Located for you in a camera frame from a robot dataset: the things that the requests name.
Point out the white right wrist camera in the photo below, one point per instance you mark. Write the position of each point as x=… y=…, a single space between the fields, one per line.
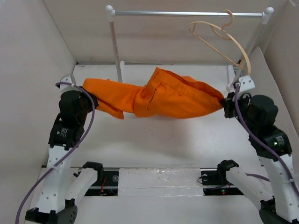
x=245 y=84

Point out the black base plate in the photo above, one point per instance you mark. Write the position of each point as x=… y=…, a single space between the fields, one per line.
x=108 y=186
x=214 y=185

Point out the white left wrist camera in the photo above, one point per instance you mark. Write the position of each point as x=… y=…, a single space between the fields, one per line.
x=67 y=82

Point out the white clothes rack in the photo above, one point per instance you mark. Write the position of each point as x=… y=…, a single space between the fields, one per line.
x=111 y=14

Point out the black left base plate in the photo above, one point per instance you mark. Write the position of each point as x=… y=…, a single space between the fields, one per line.
x=108 y=186

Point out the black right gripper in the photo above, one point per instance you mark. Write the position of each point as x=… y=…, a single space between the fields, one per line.
x=228 y=103

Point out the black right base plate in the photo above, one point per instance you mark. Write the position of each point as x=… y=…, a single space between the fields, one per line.
x=214 y=185

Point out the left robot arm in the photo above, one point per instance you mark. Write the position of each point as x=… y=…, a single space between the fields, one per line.
x=62 y=191

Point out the beige plastic hanger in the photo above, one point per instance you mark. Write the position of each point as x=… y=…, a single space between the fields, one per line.
x=224 y=39

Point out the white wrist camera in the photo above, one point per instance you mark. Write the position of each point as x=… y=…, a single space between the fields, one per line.
x=67 y=82
x=245 y=84

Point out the orange trousers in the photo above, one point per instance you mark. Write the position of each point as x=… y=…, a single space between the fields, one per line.
x=165 y=94

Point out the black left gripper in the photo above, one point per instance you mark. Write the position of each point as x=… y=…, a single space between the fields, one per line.
x=91 y=108

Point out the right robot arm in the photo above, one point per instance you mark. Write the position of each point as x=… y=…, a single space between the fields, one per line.
x=257 y=115

